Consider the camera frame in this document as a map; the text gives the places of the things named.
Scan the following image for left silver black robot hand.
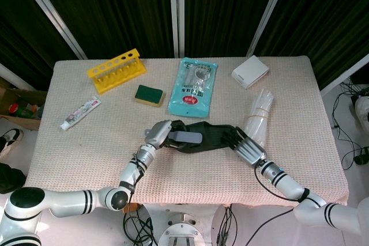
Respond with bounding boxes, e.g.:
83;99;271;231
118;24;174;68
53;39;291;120
143;119;185;150

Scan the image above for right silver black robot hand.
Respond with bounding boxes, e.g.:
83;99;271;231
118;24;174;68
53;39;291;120
221;126;268;168

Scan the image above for grey scrub brush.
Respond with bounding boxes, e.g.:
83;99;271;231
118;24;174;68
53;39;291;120
143;128;204;145

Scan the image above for black slide slipper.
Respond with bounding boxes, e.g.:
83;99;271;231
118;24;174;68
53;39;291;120
170;119;240;154

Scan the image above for bagged clear stick bundle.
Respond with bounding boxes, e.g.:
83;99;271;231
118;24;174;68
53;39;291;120
244;89;275;147

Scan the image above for green yellow sponge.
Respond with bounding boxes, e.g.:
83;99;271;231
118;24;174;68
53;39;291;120
134;84;165;108

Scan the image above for teal cloth package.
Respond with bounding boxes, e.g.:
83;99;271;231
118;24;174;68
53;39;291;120
167;57;219;119

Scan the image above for beige waffle tablecloth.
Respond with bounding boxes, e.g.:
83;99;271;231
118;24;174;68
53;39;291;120
24;55;349;207

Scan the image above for yellow test tube rack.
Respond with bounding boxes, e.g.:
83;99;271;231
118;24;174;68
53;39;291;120
86;48;148;95

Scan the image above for white cardboard box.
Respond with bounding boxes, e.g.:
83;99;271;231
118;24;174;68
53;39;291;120
231;55;270;90

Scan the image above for white toothpaste tube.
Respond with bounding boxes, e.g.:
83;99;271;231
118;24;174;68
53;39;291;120
59;97;102;131

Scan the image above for grey robot torso base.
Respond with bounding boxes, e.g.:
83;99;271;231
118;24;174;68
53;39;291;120
157;213;206;246

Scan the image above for white rounded device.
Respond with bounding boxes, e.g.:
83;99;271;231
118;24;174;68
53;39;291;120
353;96;369;132

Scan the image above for dark green curtain panel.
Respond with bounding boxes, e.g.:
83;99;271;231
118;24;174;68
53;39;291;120
0;0;80;91
184;0;278;58
255;0;369;89
28;0;175;60

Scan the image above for brown cardboard storage box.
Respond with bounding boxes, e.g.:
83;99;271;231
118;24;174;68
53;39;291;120
0;77;48;131

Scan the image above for red lidded jar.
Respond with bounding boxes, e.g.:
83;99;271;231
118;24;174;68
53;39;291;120
7;103;21;118

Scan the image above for black white sneaker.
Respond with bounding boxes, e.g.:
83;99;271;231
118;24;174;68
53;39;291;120
0;128;24;162

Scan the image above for black bag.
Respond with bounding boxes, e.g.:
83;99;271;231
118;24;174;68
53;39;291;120
0;162;27;195

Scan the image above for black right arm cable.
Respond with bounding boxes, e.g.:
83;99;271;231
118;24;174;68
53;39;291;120
246;165;311;246

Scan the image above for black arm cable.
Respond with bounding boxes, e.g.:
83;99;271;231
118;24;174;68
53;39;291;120
123;149;158;246
246;165;311;246

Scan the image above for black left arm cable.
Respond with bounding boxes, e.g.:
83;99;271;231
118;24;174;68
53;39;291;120
123;149;158;246

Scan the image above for tangled black floor cables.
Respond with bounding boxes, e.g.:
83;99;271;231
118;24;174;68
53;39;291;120
330;78;369;172

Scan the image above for white frame post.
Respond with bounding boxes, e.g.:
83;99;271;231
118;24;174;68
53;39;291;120
0;63;37;91
321;55;369;97
168;0;186;59
13;0;89;61
246;0;293;58

